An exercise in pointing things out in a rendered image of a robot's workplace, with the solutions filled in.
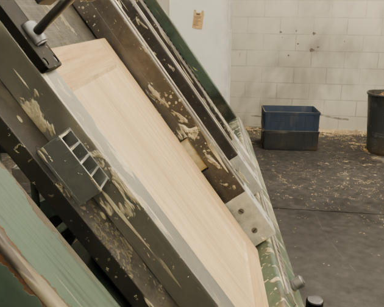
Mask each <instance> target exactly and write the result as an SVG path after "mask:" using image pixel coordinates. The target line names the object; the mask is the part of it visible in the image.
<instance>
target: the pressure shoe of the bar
mask: <svg viewBox="0 0 384 307"><path fill-rule="evenodd" d="M180 143H181V145H183V147H184V149H185V150H186V151H187V153H188V154H189V156H190V157H191V158H192V160H193V161H194V162H195V164H196V165H197V167H198V168H199V169H200V171H203V170H204V169H205V168H207V167H208V166H207V165H206V164H205V162H204V161H203V159H202V158H201V156H200V155H199V154H198V152H197V151H196V149H195V148H194V147H193V145H192V144H191V143H190V141H189V140H188V138H185V139H183V140H181V141H180Z"/></svg>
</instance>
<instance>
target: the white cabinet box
mask: <svg viewBox="0 0 384 307"><path fill-rule="evenodd" d="M232 10H233V0H169V17H170V19H171V20H172V22H173V23H174V24H175V26H176V27H177V29H178V30H179V32H180V33H181V35H182V36H183V38H184V39H185V41H186V42H187V43H188V45H189V47H190V48H191V50H192V51H193V52H194V54H195V56H196V57H197V58H198V60H199V61H200V63H201V64H202V66H203V67H204V69H205V70H206V71H207V73H208V75H209V76H210V77H211V79H212V81H213V82H214V83H215V85H216V86H217V88H218V89H219V90H220V92H221V94H222V95H223V96H224V98H225V100H226V101H227V103H228V104H229V105H230V68H231V48H232Z"/></svg>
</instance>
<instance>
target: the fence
mask: <svg viewBox="0 0 384 307"><path fill-rule="evenodd" d="M0 80H1V82H2V83H3V84H4V85H5V87H6V88H7V89H8V90H9V91H10V93H11V94H12V96H13V97H14V98H15V99H16V101H17V102H18V103H19V104H20V106H21V107H22V108H23V110H24V111H25V112H26V113H27V114H28V116H29V117H30V118H31V120H32V121H33V122H34V123H35V125H36V126H37V127H38V128H39V129H40V131H41V132H42V134H44V136H45V137H46V139H47V140H48V141H49V142H50V141H51V140H53V139H54V138H55V137H57V136H58V135H60V134H61V133H62V132H64V131H65V130H66V129H68V128H71V130H72V131H73V132H74V133H75V135H76V136H77V137H78V138H79V140H80V141H81V143H82V144H83V145H84V146H85V148H86V149H87V151H89V153H90V154H91V156H92V157H93V158H94V159H95V160H96V162H97V163H98V165H100V167H101V168H102V170H103V171H104V172H105V173H106V175H107V176H108V178H109V180H107V181H106V183H105V185H104V186H103V187H102V191H101V192H100V193H98V194H96V195H95V196H94V197H93V198H94V200H95V201H96V202H97V203H98V204H99V206H100V207H101V208H102V209H103V211H104V212H105V213H106V215H107V216H108V217H109V218H110V220H111V221H112V222H113V223H114V225H115V226H116V227H117V229H118V230H119V231H120V232H121V234H122V235H123V236H124V237H125V238H126V240H127V241H128V243H129V244H130V245H131V246H132V247H133V249H134V250H135V251H136V252H137V254H138V255H139V256H140V258H141V259H142V260H143V261H144V263H145V264H146V265H147V266H148V268H149V269H150V270H151V272H152V273H153V274H154V275H155V277H156V278H157V279H158V281H159V282H160V283H161V284H162V285H163V287H164V288H165V289H166V290H167V292H168V293H169V294H170V296H171V297H172V298H173V299H174V301H175V302H176V303H177V304H178V306H179V307H235V305H234V304H233V303H232V302H231V300H230V299H229V298H228V296H227V295H226V293H225V292H224V291H223V290H222V288H221V287H220V286H219V284H218V283H217V282H216V280H215V279H214V278H213V277H212V275H211V274H210V272H209V271H208V270H207V268H206V267H205V266H204V265H203V263H202V262H201V261H200V259H199V258H198V257H197V255H196V254H195V253H194V252H193V250H192V249H191V247H190V246H189V245H188V243H187V242H186V240H184V238H183V237H182V235H181V234H180V233H179V232H178V230H177V229H176V227H175V226H174V225H173V224H172V222H171V221H170V220H169V218H168V217H167V215H166V214H165V213H164V212H163V210H162V209H161V208H160V207H159V205H158V204H157V202H156V201H155V200H154V198H153V197H152V196H151V195H150V193H149V192H148V190H147V189H146V188H145V187H144V185H143V184H142V182H140V180H139V179H138V177H137V176H136V175H135V173H134V172H133V170H131V168H130V167H129V165H128V164H127V163H126V162H125V160H124V159H123V157H122V156H121V155H120V154H119V152H118V151H117V150H116V148H115V147H114V145H113V144H112V143H111V142H110V140H109V139H108V138H107V137H106V135H105V134H104V132H103V131H102V130H101V128H100V127H99V126H98V125H97V123H96V122H95V120H94V119H93V118H92V117H91V115H90V114H89V112H87V110H86V109H85V107H84V106H83V105H82V103H81V102H80V100H78V98H77V97H76V95H75V94H74V93H73V91H72V90H71V88H70V87H69V86H68V85H67V84H66V82H65V81H64V80H63V78H62V77H61V75H60V74H59V73H58V72H57V70H56V69H55V70H52V71H49V72H46V73H44V74H42V73H41V72H40V71H39V70H38V68H37V67H36V66H35V65H34V63H33V62H32V60H31V59H30V58H29V57H28V55H27V54H26V53H25V52H24V50H23V49H22V47H21V46H20V45H19V44H18V42H17V41H16V40H15V39H14V37H13V36H12V34H11V33H10V32H9V31H8V29H7V28H6V27H5V25H4V24H3V23H2V21H1V20H0Z"/></svg>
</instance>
